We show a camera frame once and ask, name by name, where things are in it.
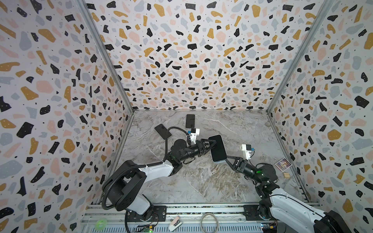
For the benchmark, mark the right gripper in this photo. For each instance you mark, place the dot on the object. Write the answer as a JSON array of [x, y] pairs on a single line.
[[234, 163]]

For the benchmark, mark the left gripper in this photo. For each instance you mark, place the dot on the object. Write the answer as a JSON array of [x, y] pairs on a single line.
[[199, 148]]

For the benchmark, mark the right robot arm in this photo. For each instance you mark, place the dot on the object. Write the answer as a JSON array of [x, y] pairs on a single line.
[[277, 203]]

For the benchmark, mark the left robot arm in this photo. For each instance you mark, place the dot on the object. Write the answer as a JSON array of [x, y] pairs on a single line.
[[121, 189]]

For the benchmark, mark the middle black phone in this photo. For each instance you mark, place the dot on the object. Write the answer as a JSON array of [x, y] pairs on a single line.
[[190, 121]]

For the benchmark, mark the black phone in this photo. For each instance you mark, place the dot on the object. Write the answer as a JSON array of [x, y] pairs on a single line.
[[163, 131], [190, 121]]

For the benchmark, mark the left black phone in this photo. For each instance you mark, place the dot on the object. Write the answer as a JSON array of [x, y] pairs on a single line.
[[163, 131]]

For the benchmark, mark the colourful printed card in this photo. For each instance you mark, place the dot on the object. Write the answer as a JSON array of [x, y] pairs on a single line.
[[283, 164]]

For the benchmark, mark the white pink small device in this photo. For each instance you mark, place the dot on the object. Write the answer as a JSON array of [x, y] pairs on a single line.
[[175, 224]]

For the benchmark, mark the green tape roll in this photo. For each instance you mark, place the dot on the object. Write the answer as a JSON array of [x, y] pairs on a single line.
[[101, 224]]

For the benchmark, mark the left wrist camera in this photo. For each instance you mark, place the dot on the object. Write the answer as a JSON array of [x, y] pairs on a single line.
[[192, 136]]

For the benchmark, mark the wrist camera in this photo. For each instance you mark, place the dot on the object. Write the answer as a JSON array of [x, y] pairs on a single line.
[[192, 136], [247, 151]]

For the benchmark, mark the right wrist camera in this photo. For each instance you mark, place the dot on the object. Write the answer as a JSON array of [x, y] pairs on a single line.
[[247, 151]]

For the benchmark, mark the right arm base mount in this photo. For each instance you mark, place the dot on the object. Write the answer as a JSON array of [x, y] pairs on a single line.
[[257, 212]]

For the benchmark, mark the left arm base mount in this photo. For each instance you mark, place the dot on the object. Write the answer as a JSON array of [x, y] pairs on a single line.
[[155, 213]]

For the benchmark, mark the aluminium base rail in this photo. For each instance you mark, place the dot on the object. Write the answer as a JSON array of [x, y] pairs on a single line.
[[195, 217]]

